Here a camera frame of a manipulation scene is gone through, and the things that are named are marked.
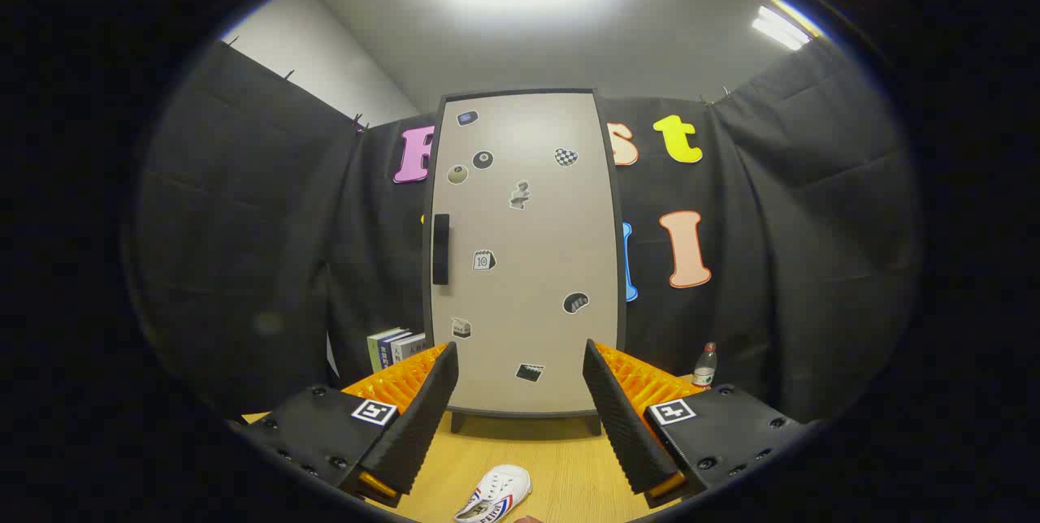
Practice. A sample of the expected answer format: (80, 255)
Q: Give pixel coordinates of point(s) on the grey shoe cabinet door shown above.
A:
(528, 263)

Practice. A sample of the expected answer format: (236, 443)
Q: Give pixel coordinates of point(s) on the white shoe with striped side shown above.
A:
(500, 486)

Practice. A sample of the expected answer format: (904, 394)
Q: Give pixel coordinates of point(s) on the clear plastic water bottle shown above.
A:
(704, 373)

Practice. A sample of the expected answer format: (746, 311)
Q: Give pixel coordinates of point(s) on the black backdrop cloth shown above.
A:
(244, 222)

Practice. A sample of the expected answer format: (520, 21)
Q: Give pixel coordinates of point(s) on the grey shoe cabinet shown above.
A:
(458, 424)

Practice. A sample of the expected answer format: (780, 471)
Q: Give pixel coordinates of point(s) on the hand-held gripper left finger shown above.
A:
(422, 417)

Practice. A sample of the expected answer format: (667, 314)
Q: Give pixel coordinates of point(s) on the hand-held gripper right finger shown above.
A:
(621, 425)

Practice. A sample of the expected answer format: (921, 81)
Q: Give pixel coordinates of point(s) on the white spine book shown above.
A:
(409, 347)

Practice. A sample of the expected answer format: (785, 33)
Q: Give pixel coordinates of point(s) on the blue spine book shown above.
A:
(387, 349)

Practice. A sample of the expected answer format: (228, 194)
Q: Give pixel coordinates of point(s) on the small ceiling light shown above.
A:
(778, 28)

